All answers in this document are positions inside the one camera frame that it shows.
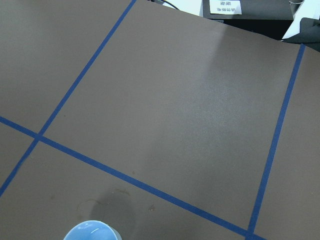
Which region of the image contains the black cable bundle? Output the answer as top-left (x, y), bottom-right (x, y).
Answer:
top-left (149, 0), bottom-right (181, 11)

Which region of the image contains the black box device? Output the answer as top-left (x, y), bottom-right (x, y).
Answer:
top-left (201, 0), bottom-right (294, 40)

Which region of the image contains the grey metal cylinder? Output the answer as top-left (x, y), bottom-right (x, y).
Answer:
top-left (288, 0), bottom-right (304, 16)

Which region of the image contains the light blue plastic cup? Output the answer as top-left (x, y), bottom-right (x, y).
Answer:
top-left (63, 220), bottom-right (122, 240)

